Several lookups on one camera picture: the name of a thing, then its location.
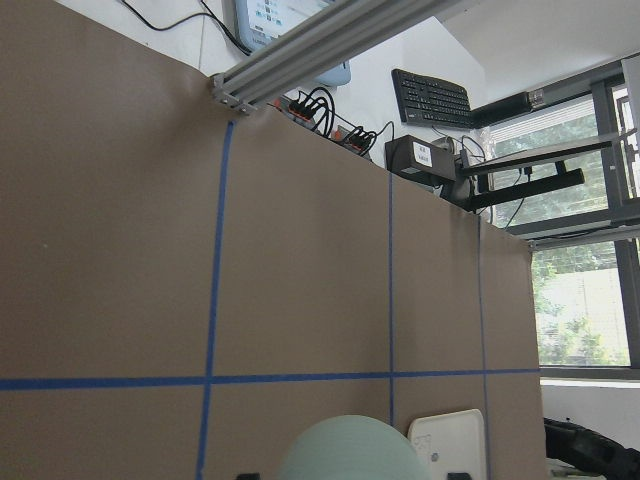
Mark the green plastic cup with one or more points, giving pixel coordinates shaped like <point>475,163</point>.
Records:
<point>351,447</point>

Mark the cream rabbit tray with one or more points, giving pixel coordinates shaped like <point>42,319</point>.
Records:
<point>452,445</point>

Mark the black computer box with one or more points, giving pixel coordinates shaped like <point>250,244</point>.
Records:
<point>419,161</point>

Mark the power strip with plugs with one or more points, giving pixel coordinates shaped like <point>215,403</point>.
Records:
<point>316,111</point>

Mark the black keyboard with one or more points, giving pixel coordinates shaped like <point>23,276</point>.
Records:
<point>429,101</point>

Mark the aluminium frame post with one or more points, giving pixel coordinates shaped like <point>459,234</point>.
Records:
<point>328,38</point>

